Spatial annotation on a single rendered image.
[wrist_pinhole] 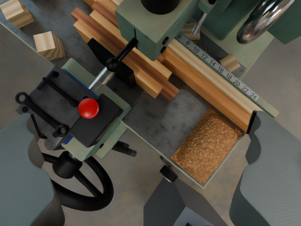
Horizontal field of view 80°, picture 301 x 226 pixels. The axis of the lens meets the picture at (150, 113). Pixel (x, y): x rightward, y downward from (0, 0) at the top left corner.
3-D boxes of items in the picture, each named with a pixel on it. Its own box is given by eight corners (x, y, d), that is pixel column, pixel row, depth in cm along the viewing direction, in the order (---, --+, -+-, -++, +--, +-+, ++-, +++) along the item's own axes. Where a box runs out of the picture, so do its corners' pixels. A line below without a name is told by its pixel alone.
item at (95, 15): (96, 30, 40) (89, 15, 34) (101, 25, 40) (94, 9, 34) (164, 84, 40) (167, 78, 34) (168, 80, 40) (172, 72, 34)
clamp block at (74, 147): (45, 114, 41) (18, 111, 32) (84, 69, 42) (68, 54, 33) (96, 155, 41) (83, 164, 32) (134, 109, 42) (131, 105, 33)
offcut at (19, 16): (18, 28, 39) (6, 19, 36) (11, 15, 39) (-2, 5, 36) (34, 21, 39) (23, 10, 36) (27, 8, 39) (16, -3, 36)
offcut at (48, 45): (65, 56, 39) (55, 47, 35) (49, 60, 39) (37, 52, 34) (61, 41, 39) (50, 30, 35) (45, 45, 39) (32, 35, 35)
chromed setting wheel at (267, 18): (221, 48, 34) (265, 6, 22) (260, 1, 35) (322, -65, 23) (234, 58, 34) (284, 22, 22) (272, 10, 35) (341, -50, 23)
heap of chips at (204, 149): (170, 158, 39) (173, 162, 35) (210, 107, 40) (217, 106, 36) (203, 184, 39) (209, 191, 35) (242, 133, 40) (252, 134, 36)
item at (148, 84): (84, 41, 39) (72, 24, 33) (89, 35, 40) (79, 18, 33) (155, 98, 39) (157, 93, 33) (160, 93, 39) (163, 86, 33)
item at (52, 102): (28, 112, 32) (4, 110, 27) (69, 65, 33) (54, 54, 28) (85, 158, 32) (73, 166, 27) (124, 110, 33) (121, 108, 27)
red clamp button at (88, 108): (75, 110, 27) (73, 109, 26) (88, 94, 27) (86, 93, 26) (91, 122, 27) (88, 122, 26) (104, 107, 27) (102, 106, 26)
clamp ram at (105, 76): (81, 83, 38) (62, 71, 29) (104, 56, 39) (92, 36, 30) (113, 110, 38) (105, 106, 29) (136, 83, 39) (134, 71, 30)
